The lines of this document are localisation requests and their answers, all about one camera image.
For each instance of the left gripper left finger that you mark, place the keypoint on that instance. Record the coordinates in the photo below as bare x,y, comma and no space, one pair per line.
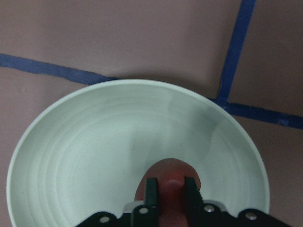
147,214

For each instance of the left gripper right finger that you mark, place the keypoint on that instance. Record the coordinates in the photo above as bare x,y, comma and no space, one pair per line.
193,203

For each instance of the brown bun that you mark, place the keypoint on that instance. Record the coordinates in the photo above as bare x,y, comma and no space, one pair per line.
170,174

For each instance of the light green plate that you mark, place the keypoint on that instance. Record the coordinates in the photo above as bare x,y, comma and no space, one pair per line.
88,151

